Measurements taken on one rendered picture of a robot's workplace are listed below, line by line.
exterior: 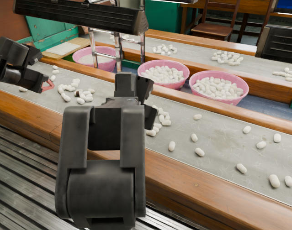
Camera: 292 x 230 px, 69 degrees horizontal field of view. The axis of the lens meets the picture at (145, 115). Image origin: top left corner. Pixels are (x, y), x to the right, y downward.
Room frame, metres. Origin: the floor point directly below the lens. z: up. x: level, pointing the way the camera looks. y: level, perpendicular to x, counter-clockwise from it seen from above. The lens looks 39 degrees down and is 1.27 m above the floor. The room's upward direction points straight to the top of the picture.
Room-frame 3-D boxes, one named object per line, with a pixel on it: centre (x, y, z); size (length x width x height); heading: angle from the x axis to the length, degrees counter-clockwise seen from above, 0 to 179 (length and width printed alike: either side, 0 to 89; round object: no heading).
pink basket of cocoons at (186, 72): (0.99, -0.09, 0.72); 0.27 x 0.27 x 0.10
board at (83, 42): (1.30, 0.49, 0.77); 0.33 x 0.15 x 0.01; 152
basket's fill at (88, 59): (1.20, 0.30, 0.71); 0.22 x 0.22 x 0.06
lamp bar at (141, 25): (0.87, 0.28, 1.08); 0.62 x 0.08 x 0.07; 62
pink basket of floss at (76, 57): (1.20, 0.30, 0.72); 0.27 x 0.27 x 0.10
